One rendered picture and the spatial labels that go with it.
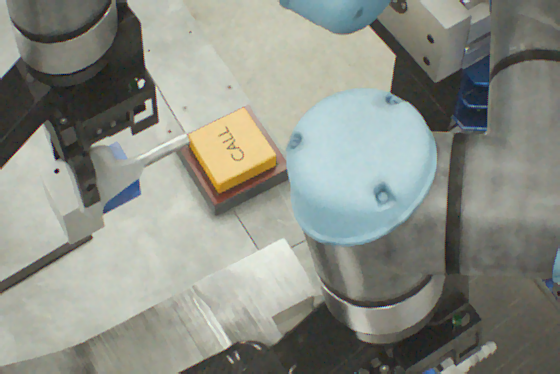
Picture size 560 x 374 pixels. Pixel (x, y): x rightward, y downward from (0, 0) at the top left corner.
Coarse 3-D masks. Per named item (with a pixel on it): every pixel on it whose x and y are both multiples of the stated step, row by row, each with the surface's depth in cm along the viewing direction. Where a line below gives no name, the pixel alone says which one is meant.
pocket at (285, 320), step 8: (312, 296) 99; (320, 296) 99; (296, 304) 99; (304, 304) 100; (312, 304) 100; (280, 312) 98; (288, 312) 99; (296, 312) 100; (304, 312) 101; (280, 320) 100; (288, 320) 101; (296, 320) 101; (280, 328) 100; (288, 328) 100
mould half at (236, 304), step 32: (256, 256) 100; (288, 256) 100; (192, 288) 99; (224, 288) 99; (256, 288) 99; (288, 288) 99; (128, 320) 98; (160, 320) 98; (192, 320) 98; (224, 320) 98; (256, 320) 98; (64, 352) 96; (96, 352) 96; (128, 352) 96; (160, 352) 96; (192, 352) 96
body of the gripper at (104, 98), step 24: (120, 0) 81; (120, 24) 80; (120, 48) 81; (96, 72) 79; (120, 72) 84; (144, 72) 85; (72, 96) 83; (96, 96) 84; (120, 96) 84; (144, 96) 85; (48, 120) 84; (72, 120) 83; (96, 120) 84; (120, 120) 88; (144, 120) 88
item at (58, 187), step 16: (112, 144) 99; (160, 144) 100; (176, 144) 100; (144, 160) 99; (48, 176) 96; (64, 176) 96; (48, 192) 96; (64, 192) 95; (128, 192) 98; (64, 208) 95; (112, 208) 99; (64, 224) 96; (80, 224) 97; (96, 224) 99
